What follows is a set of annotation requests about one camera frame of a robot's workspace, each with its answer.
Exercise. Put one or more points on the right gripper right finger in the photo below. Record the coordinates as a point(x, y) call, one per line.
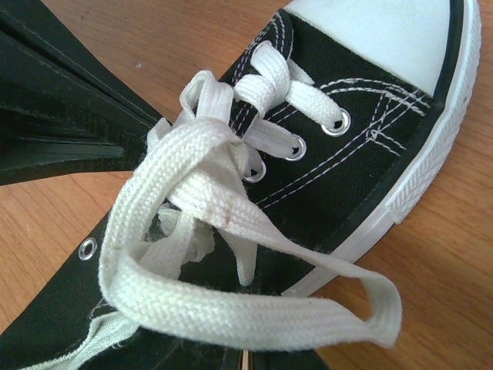
point(283, 360)

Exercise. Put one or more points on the black canvas sneaker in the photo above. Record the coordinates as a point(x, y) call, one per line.
point(403, 72)

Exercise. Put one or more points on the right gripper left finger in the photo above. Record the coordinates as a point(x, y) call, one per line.
point(200, 356)

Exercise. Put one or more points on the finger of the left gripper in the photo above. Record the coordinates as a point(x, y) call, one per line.
point(62, 111)

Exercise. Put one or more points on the white lace of sneaker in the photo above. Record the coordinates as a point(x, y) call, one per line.
point(191, 183)

